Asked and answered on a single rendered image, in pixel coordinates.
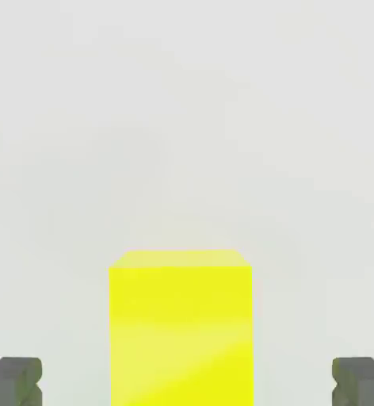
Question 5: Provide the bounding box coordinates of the small yellow cube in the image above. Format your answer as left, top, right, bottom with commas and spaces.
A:
108, 249, 255, 406

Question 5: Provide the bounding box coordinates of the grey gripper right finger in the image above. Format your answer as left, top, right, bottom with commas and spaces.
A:
331, 356, 374, 406

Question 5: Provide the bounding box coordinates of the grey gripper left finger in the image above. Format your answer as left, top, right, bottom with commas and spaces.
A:
0, 356, 44, 406

